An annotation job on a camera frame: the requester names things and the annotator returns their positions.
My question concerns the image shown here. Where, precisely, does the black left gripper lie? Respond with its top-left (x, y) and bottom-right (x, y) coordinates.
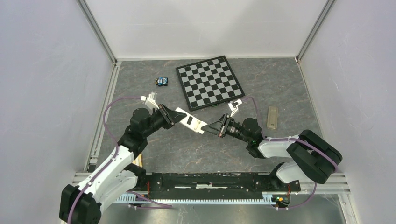
top-left (142, 103), bottom-right (187, 138)

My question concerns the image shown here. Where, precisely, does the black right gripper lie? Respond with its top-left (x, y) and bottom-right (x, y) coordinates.
top-left (201, 113), bottom-right (251, 144)

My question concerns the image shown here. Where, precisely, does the white remote control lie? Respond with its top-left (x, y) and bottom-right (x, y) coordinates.
top-left (176, 107), bottom-right (207, 134)

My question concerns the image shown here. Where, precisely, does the beige remote control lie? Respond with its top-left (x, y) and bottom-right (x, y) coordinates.
top-left (266, 106), bottom-right (279, 130)

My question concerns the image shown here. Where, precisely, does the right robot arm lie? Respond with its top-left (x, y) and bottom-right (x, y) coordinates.
top-left (202, 114), bottom-right (343, 190)

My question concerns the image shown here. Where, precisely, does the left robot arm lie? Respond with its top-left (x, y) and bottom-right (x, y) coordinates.
top-left (59, 104), bottom-right (187, 224)

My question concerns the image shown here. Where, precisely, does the small blue owl toy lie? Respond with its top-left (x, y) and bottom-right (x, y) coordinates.
top-left (155, 77), bottom-right (168, 86)

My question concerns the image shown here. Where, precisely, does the black white checkerboard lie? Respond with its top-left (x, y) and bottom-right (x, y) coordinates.
top-left (176, 56), bottom-right (245, 112)

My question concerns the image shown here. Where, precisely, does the pink orange card box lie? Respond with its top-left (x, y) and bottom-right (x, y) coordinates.
top-left (132, 154), bottom-right (143, 168)

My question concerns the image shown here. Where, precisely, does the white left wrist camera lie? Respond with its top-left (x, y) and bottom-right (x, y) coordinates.
top-left (141, 92), bottom-right (159, 111)

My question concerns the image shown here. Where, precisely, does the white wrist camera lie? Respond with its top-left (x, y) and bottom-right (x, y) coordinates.
top-left (141, 92), bottom-right (159, 111)
top-left (228, 99), bottom-right (243, 118)

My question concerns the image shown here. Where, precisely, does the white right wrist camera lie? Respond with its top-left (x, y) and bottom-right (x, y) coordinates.
top-left (228, 99), bottom-right (243, 118)

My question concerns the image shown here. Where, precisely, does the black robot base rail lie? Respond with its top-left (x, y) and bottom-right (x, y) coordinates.
top-left (132, 172), bottom-right (301, 200)

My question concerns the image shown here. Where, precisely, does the white cable duct strip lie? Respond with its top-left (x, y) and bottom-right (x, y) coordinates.
top-left (114, 193), bottom-right (290, 206)

